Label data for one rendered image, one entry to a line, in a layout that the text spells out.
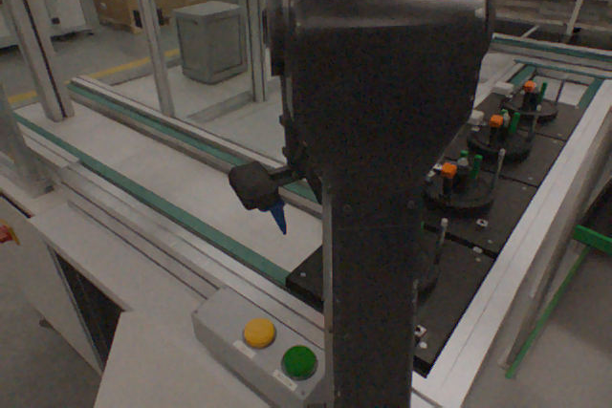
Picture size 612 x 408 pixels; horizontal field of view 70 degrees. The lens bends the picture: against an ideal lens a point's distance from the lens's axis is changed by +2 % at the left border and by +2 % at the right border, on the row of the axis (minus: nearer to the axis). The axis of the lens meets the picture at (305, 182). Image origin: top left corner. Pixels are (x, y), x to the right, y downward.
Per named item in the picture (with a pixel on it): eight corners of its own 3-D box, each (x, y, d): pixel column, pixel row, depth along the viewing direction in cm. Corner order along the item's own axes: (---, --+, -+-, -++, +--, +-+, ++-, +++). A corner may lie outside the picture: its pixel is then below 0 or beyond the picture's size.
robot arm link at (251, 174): (216, 121, 45) (235, 147, 41) (366, 83, 52) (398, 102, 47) (228, 184, 50) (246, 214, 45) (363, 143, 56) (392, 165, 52)
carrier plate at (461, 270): (428, 375, 55) (431, 364, 54) (285, 286, 68) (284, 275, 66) (491, 268, 71) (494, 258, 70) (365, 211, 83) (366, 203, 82)
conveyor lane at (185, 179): (419, 412, 61) (430, 369, 55) (95, 194, 104) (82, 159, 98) (489, 289, 79) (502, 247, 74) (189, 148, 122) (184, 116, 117)
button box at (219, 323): (303, 427, 55) (303, 400, 51) (194, 338, 66) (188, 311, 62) (336, 385, 59) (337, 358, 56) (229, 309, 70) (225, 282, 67)
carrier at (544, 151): (535, 195, 88) (556, 140, 81) (425, 158, 100) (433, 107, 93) (563, 148, 104) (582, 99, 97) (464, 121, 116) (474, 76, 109)
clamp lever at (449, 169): (449, 199, 79) (451, 173, 73) (440, 195, 80) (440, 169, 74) (458, 184, 80) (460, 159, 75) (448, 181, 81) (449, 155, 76)
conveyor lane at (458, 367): (447, 444, 57) (461, 401, 51) (260, 314, 74) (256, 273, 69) (605, 118, 138) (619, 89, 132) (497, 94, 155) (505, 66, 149)
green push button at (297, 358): (301, 388, 54) (301, 378, 53) (277, 369, 56) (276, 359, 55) (320, 364, 56) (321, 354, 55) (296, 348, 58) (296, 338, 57)
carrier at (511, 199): (494, 262, 72) (515, 202, 65) (369, 207, 84) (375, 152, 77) (535, 196, 88) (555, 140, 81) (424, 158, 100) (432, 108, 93)
